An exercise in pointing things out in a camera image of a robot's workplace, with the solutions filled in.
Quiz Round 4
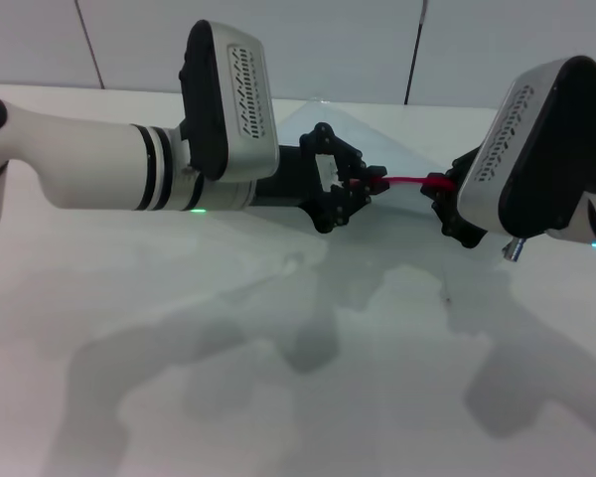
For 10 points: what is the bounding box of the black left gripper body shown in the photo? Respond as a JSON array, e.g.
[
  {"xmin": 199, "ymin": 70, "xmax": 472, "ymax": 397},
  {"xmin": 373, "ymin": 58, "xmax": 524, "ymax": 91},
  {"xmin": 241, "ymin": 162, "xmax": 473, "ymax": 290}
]
[{"xmin": 250, "ymin": 143, "xmax": 350, "ymax": 219}]

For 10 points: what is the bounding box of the clear red-zip document bag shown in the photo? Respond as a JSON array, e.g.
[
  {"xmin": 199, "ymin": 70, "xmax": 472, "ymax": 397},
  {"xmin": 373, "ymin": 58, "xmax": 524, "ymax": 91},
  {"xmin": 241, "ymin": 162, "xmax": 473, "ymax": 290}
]
[{"xmin": 272, "ymin": 97, "xmax": 498, "ymax": 279}]

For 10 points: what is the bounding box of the silver metal bolt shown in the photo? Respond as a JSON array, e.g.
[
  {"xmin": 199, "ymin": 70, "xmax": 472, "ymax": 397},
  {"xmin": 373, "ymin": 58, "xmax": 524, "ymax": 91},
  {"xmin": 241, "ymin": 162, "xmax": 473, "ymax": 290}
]
[{"xmin": 505, "ymin": 237, "xmax": 528, "ymax": 262}]

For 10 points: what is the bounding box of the silver vented right wrist box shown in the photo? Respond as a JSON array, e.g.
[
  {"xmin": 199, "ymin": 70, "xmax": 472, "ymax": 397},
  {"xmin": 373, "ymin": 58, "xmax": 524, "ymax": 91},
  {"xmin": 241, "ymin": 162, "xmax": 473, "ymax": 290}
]
[{"xmin": 455, "ymin": 55, "xmax": 596, "ymax": 239}]

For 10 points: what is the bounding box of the silver vented wrist box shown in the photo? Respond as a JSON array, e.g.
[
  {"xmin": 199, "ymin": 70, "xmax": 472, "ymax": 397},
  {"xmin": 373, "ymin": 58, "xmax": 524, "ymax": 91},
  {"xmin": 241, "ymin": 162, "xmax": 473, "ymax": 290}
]
[
  {"xmin": 178, "ymin": 19, "xmax": 281, "ymax": 184},
  {"xmin": 455, "ymin": 55, "xmax": 596, "ymax": 239}
]

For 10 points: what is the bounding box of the silver vented left wrist box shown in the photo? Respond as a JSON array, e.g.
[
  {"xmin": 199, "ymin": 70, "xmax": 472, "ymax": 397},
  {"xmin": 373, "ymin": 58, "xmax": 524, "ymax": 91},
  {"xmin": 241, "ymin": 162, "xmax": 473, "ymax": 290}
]
[{"xmin": 178, "ymin": 19, "xmax": 281, "ymax": 184}]

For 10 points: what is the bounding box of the black vertical pole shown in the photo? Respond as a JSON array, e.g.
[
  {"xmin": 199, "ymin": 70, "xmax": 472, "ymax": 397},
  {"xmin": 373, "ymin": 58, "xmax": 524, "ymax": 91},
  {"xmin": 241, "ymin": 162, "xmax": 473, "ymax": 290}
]
[{"xmin": 403, "ymin": 0, "xmax": 431, "ymax": 105}]

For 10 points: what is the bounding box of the thin grey vertical rod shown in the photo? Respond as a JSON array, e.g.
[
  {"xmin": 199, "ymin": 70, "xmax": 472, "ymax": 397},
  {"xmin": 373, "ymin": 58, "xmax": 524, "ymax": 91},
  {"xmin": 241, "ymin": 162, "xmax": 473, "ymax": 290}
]
[{"xmin": 74, "ymin": 0, "xmax": 105, "ymax": 90}]

